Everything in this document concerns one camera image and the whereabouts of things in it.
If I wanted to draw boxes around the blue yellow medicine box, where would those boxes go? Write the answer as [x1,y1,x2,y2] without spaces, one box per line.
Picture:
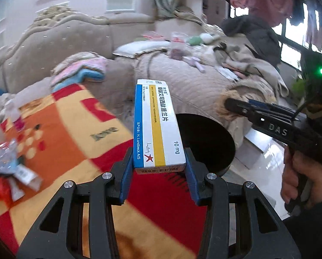
[133,79,186,174]

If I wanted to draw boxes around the black round trash bin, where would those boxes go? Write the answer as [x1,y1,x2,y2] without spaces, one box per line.
[176,114,236,176]

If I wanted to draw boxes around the person right hand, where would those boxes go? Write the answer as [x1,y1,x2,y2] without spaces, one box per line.
[280,147,322,209]

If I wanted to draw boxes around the orange red patterned blanket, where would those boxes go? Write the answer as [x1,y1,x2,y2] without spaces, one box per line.
[0,84,206,258]

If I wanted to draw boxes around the dark jacket on sofa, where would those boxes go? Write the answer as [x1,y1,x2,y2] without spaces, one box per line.
[220,15,281,68]

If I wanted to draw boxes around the beige quilted sofa cover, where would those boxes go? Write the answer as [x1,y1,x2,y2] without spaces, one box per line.
[106,51,278,152]

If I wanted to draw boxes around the pink blue folded blanket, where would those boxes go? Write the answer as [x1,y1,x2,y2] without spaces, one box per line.
[50,52,108,92]

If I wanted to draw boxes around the beige tufted sofa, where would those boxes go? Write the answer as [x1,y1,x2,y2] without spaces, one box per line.
[0,5,156,95]

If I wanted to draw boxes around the white pillow with trim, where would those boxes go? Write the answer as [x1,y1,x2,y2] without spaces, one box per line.
[112,40,171,58]

